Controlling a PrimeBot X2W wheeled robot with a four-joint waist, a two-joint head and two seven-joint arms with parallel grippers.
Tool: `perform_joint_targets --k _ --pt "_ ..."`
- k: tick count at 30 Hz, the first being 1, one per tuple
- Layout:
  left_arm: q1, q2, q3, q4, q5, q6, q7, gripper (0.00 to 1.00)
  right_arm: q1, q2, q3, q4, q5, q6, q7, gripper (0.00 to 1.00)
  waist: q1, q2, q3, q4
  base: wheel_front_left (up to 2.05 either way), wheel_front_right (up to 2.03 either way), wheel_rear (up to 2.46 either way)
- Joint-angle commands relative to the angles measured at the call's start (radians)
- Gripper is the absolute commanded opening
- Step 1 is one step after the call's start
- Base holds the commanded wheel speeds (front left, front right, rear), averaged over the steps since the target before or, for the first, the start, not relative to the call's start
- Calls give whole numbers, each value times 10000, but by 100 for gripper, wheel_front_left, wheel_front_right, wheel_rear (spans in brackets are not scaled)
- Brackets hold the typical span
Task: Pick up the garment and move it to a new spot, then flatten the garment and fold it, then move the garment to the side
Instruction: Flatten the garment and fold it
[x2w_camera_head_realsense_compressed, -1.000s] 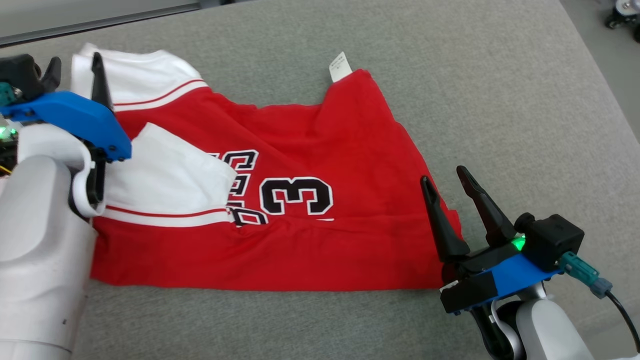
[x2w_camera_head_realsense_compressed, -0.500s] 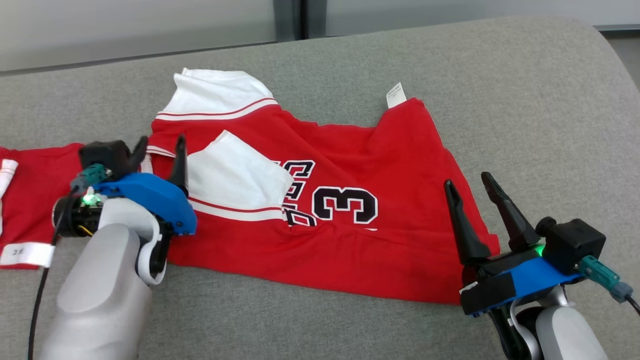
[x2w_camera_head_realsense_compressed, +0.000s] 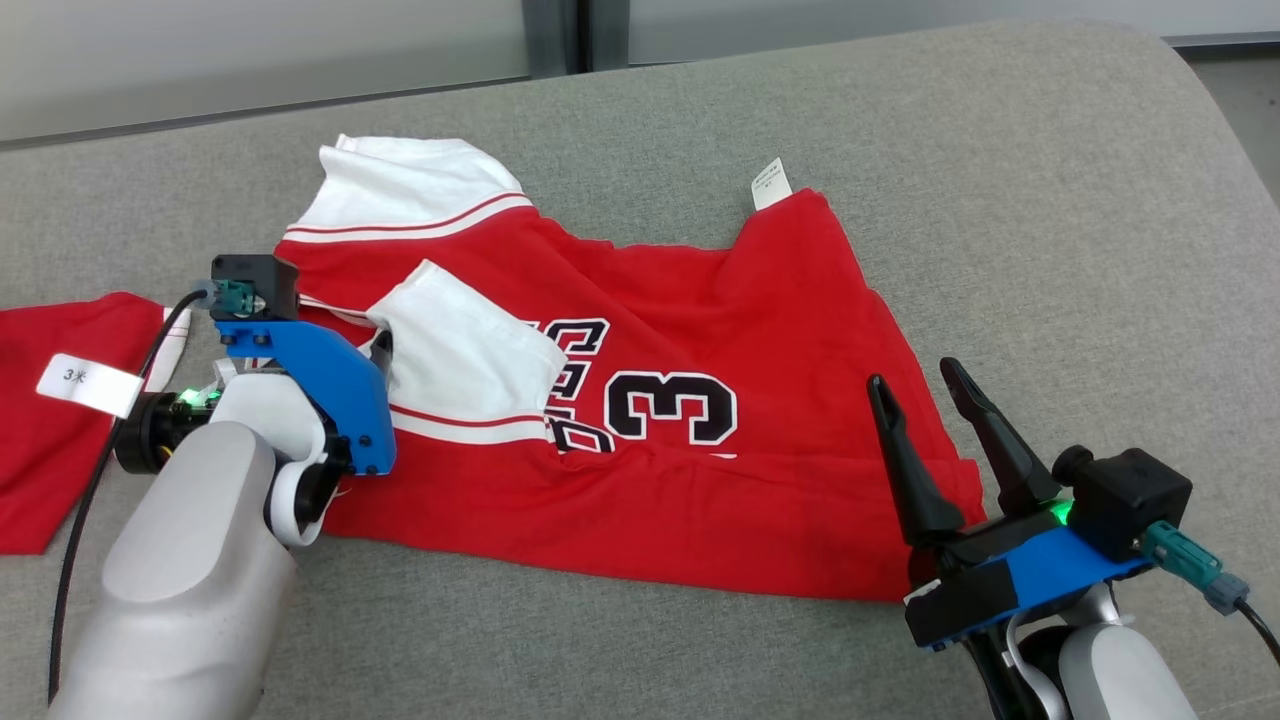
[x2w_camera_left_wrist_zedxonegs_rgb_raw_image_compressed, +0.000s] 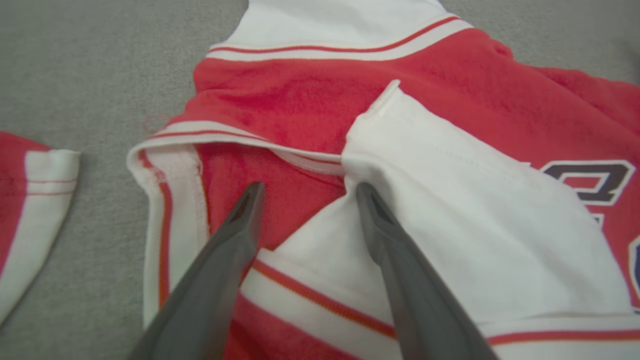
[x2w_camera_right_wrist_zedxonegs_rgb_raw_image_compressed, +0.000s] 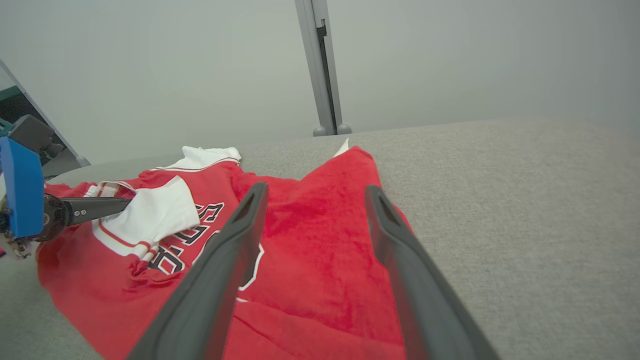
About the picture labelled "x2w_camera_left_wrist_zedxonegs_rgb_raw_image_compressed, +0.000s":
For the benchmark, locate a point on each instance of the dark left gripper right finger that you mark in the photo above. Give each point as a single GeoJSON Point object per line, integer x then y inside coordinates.
{"type": "Point", "coordinates": [425, 310]}

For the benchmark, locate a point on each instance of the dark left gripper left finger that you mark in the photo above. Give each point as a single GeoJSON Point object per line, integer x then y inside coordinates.
{"type": "Point", "coordinates": [200, 310]}

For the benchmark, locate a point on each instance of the red shorts with white stripe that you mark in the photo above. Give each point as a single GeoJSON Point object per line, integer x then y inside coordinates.
{"type": "Point", "coordinates": [30, 210]}

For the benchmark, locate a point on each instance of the red basketball jersey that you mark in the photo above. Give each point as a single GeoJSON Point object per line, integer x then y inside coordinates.
{"type": "Point", "coordinates": [310, 100]}

